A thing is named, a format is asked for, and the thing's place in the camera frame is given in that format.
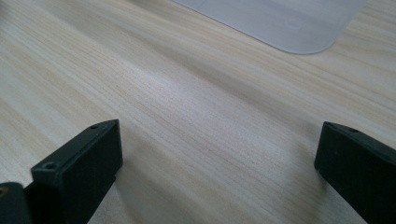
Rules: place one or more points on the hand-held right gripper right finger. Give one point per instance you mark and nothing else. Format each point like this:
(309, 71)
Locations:
(361, 168)

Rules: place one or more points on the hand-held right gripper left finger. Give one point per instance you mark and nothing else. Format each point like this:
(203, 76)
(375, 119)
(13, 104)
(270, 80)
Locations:
(77, 168)

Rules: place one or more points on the white plastic cutting board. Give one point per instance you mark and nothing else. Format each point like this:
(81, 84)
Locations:
(280, 21)

